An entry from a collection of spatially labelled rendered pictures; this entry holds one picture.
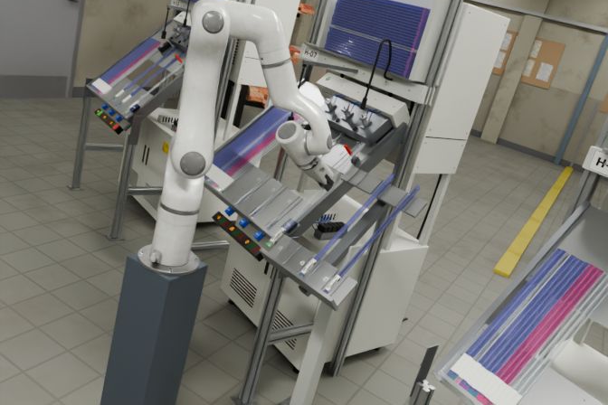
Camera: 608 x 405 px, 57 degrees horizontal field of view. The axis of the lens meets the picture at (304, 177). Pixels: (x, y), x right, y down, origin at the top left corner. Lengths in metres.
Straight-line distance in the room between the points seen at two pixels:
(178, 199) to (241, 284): 1.24
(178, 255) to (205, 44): 0.64
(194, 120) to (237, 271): 1.40
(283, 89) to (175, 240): 0.55
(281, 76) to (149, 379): 1.03
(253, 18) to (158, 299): 0.87
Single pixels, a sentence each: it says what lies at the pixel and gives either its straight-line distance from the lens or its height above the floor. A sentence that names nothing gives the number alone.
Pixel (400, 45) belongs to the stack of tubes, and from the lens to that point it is 2.30.
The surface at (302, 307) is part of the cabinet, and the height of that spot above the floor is 0.33.
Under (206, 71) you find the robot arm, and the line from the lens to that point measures 1.59.
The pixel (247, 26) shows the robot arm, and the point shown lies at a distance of 1.61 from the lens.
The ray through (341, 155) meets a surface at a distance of 2.28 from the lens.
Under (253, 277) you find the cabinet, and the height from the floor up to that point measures 0.27.
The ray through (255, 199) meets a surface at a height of 0.77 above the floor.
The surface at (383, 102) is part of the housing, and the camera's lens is 2.32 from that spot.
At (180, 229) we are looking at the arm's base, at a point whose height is 0.84.
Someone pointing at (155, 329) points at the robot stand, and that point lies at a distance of 1.83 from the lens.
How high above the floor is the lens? 1.56
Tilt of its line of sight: 17 degrees down
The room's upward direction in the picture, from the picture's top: 15 degrees clockwise
